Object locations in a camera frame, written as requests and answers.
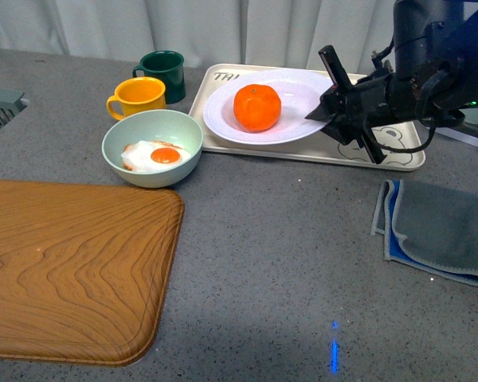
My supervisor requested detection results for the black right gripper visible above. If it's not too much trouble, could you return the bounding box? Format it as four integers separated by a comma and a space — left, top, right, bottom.
305, 45, 417, 164

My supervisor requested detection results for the white ribbed plate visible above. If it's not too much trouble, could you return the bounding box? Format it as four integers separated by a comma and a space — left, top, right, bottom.
203, 68, 332, 145

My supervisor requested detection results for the orange mandarin fruit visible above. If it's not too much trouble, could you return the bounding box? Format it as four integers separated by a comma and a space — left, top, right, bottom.
233, 84, 282, 132

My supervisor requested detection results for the cream bear tray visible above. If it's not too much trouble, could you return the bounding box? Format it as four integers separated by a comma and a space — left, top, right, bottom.
188, 63, 427, 173

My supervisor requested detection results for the grey curtain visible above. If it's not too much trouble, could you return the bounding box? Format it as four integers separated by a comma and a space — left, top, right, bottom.
0, 1, 394, 73

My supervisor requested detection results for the grey blue cloth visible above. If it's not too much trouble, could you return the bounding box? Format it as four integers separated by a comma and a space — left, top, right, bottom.
370, 180, 478, 287

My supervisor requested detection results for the dark green enamel mug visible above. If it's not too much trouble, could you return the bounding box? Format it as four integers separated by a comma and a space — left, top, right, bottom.
132, 50, 186, 104

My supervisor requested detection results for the light green bowl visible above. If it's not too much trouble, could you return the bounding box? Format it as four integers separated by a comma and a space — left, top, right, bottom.
101, 109, 203, 188

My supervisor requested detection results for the toy fried egg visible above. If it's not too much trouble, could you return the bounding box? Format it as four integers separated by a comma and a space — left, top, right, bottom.
121, 140, 191, 173

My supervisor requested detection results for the yellow enamel mug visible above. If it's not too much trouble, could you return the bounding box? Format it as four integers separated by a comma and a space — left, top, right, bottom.
106, 76, 167, 120

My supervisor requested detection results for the wooden cutting board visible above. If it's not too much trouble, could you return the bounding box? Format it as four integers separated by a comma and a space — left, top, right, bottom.
0, 180, 184, 367

